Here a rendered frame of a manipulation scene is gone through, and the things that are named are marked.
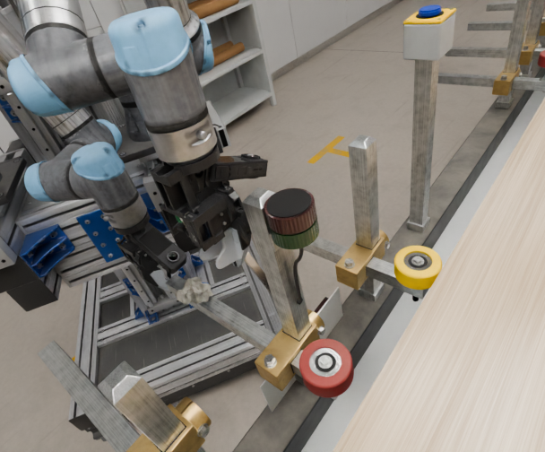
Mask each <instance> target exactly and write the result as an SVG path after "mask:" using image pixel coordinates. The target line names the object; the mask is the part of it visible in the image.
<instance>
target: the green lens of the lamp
mask: <svg viewBox="0 0 545 452"><path fill-rule="evenodd" d="M269 228H270V227H269ZM270 232H271V234H272V240H273V242H274V243H275V244H276V245H277V246H278V247H280V248H285V249H299V248H304V247H306V246H308V245H310V244H311V243H313V242H314V241H315V240H316V238H317V237H318V234H319V225H318V219H317V216H316V220H315V222H314V223H313V225H312V226H311V227H310V228H309V229H307V230H305V231H303V232H301V233H299V234H294V235H282V234H279V233H277V232H275V231H273V230H272V229H271V228H270Z"/></svg>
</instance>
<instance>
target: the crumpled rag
mask: <svg viewBox="0 0 545 452"><path fill-rule="evenodd" d="M175 295H176V297H177V300H179V301H181V302H182V303H184V304H185V305H186V304H188V303H189V302H190V303H191V302H192V303H195V304H197V303H198V304H199V303H200V302H203V301H204V302H207V301H208V299H209V297H210V296H212V295H213V294H212V291H211V286H210V284H208V283H202V282H201V279H200V278H199V277H194V278H191V279H189V278H187V280H186V281H185V282H184V289H182V290H177V292H176V294H175Z"/></svg>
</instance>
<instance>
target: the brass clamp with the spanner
mask: <svg viewBox="0 0 545 452"><path fill-rule="evenodd" d="M307 313H308V316H309V320H310V325H311V327H310V328H309V329H308V330H307V331H306V333H305V334H304V335H303V337H302V338H301V339H300V340H297V339H296V338H294V337H292V336H291V335H288V334H287V333H285V332H283V329H281V330H280V332H279V333H278V334H277V335H276V336H275V337H274V338H273V339H272V341H271V342H270V343H269V344H268V345H267V347H266V348H265V349H264V350H263V352H262V353H261V354H260V355H259V356H258V358H257V359H256V360H255V365H256V367H257V369H258V371H259V374H260V376H261V377H262V378H264V379H265V380H267V381H268V382H269V383H271V384H272V385H274V386H275V387H277V388H278V389H280V391H283V389H284V388H285V387H286V386H287V385H288V384H289V382H290V381H291V379H292V378H293V377H294V375H295V374H296V373H294V371H293V368H292V366H291V363H292V362H293V360H294V359H295V358H296V357H297V355H298V354H299V352H300V351H301V350H302V351H303V350H304V349H305V348H306V347H307V346H308V345H309V344H310V343H312V342H314V341H316V340H319V339H320V336H319V335H323V334H324V332H325V328H324V321H323V319H322V318H320V317H319V316H318V315H317V314H316V313H315V312H314V311H312V310H310V309H308V310H307ZM268 354H271V355H272V356H273V357H275V358H276V360H277V363H276V365H275V366H274V367H273V368H270V369H269V368H266V367H265V366H264V358H265V355H268Z"/></svg>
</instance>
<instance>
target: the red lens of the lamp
mask: <svg viewBox="0 0 545 452"><path fill-rule="evenodd" d="M288 189H301V190H304V191H306V192H308V191H307V190H305V189H302V188H288ZM308 193H309V194H310V196H311V199H312V203H311V205H310V207H309V208H308V209H307V210H306V211H305V212H303V213H302V214H300V215H298V216H295V217H291V218H277V217H274V216H272V215H270V214H269V213H268V212H267V209H266V206H267V202H268V200H269V199H270V198H271V197H272V196H273V195H275V194H276V193H275V194H273V195H272V196H270V197H269V198H268V199H267V200H266V202H265V204H264V212H265V215H266V219H267V221H268V224H269V227H270V228H271V229H272V230H273V231H275V232H277V233H280V234H295V233H299V232H301V231H303V230H306V229H308V228H309V227H310V226H311V225H312V224H313V223H314V222H315V220H316V204H315V199H314V197H313V195H312V194H311V193H310V192H308Z"/></svg>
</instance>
